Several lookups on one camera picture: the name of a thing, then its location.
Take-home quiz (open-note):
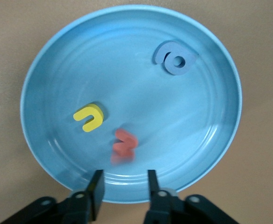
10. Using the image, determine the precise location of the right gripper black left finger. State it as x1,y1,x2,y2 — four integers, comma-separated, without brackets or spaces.
0,169,106,224

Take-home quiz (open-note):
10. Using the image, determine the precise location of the red small letter w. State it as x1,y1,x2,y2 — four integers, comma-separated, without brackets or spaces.
110,129,138,165

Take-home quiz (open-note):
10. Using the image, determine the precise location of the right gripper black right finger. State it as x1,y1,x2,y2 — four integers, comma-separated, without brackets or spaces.
144,169,240,224

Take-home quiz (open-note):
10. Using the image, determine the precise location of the purple-blue small letter a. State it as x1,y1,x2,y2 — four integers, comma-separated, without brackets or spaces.
152,41,199,77

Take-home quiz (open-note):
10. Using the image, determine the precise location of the yellow small letter u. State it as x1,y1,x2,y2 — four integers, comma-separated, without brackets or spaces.
73,104,104,133

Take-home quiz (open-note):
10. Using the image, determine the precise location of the blue plate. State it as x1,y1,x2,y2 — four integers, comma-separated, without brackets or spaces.
19,5,243,204

